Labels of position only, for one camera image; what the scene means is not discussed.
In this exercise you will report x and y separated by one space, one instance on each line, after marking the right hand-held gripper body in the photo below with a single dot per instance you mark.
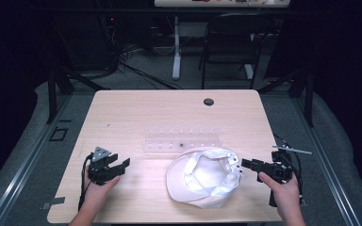
279 169

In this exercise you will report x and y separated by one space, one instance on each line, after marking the person's right hand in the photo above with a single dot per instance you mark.
281 193

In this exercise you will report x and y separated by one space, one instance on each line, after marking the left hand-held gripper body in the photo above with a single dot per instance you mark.
100 172

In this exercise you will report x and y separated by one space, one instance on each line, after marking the white desk leg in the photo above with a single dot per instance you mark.
177 47

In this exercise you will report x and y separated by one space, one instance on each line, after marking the white desk foot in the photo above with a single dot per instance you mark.
249 71

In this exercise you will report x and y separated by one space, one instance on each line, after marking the person's left hand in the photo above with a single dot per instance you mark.
99 193

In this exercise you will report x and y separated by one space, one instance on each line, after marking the black chair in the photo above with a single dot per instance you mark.
232 47

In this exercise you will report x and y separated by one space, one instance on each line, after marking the white cap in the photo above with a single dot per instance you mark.
203 179

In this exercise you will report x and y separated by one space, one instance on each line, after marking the metal floor rail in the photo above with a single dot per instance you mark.
326 166
22 166

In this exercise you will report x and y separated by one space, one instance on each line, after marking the black tape square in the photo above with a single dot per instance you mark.
58 134

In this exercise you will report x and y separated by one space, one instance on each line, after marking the black table grommet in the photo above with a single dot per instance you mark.
208 101

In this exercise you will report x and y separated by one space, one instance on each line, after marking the grey tape strip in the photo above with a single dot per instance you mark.
53 202

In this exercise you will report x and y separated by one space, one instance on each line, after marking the black metal stand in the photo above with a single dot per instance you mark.
55 94
304 94

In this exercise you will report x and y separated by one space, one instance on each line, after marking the white desk top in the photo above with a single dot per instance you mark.
221 3

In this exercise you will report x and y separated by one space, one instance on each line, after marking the clear acrylic rack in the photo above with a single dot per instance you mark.
182 140

